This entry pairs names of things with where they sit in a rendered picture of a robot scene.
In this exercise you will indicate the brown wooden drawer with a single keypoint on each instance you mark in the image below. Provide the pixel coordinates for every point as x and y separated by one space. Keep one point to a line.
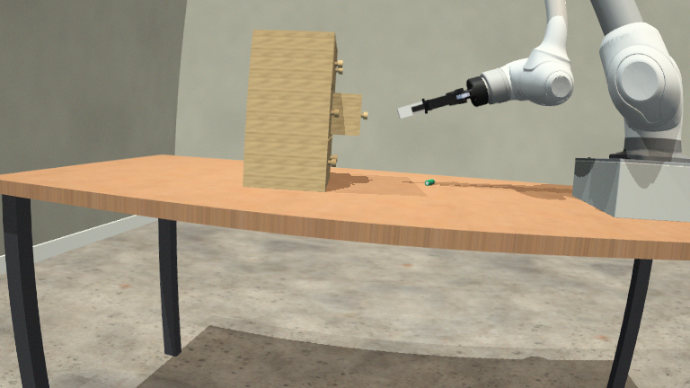
332 112
332 162
337 70
335 156
348 122
334 64

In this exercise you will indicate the tall wooden chest of drawers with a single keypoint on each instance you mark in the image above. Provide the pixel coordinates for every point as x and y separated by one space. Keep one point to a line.
288 110

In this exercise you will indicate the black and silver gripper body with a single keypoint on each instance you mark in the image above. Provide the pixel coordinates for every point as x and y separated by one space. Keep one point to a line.
478 91

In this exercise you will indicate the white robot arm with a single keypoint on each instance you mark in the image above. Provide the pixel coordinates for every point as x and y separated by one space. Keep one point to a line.
642 83

